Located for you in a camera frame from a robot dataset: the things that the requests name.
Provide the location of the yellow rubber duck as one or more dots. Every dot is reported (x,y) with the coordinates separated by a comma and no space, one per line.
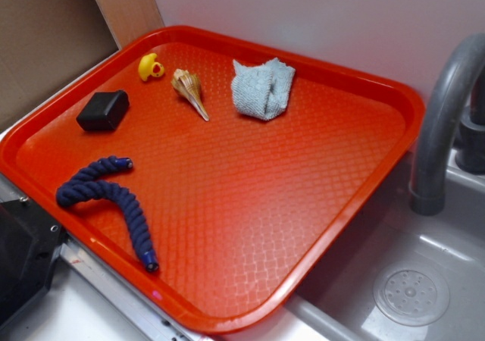
(150,67)

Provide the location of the red plastic tray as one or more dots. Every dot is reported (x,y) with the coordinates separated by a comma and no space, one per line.
(239,209)

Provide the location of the light blue crumpled cloth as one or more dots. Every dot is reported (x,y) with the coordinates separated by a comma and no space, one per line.
(262,91)

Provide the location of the brown spiral seashell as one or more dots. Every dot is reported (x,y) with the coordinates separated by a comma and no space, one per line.
(189,86)

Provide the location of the black rectangular block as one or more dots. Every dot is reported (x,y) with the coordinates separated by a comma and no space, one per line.
(104,111)

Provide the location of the grey curved faucet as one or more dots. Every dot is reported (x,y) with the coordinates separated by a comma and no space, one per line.
(439,129)

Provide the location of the light wooden board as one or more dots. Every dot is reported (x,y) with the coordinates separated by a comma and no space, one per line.
(127,20)

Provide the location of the grey plastic sink basin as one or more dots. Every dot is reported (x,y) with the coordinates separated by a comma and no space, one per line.
(336,298)

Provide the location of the round sink drain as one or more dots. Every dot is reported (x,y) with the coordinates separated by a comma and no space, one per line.
(411,294)

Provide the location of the brown cardboard panel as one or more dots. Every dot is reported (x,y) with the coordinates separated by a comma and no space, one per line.
(46,44)

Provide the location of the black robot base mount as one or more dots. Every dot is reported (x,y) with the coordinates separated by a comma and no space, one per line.
(31,241)

